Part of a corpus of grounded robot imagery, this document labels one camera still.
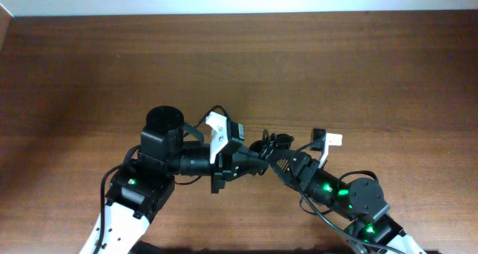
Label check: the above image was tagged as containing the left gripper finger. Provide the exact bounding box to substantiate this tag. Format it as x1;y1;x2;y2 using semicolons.
232;159;269;179
238;146;261;162

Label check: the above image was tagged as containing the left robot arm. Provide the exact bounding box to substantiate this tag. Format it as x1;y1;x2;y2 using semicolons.
81;105;268;254

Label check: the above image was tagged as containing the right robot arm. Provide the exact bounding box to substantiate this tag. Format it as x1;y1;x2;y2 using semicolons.
267;149;425;254

